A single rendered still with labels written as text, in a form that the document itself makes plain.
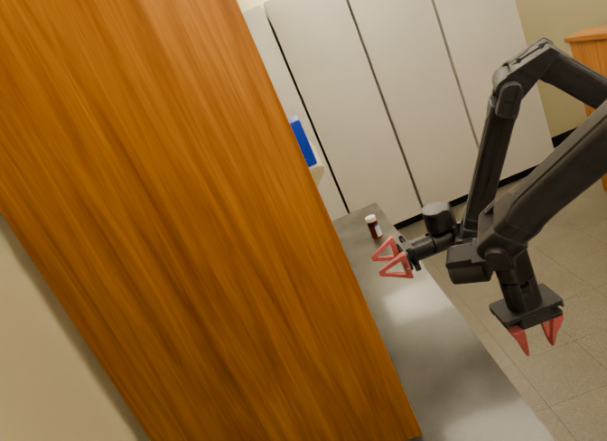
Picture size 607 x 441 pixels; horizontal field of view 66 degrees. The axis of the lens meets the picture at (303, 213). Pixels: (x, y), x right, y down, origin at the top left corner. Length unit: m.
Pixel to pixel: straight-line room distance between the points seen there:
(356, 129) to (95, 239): 3.34
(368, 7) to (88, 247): 3.44
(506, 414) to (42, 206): 0.92
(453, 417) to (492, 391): 0.10
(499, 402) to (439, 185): 3.35
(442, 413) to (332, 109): 3.18
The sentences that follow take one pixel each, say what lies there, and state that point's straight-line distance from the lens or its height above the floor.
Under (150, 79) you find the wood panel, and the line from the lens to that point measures 0.79.
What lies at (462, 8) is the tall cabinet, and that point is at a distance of 4.24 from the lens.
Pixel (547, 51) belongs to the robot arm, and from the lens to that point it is 1.02.
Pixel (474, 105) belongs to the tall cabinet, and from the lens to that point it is 4.29.
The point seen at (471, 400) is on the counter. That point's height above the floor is 0.94.
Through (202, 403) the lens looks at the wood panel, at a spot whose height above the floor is 1.19.
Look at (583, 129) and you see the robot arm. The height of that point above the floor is 1.49.
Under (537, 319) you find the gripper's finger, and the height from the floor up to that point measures 1.17.
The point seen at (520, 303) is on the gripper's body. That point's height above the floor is 1.20.
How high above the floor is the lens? 1.69
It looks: 17 degrees down
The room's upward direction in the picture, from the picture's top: 24 degrees counter-clockwise
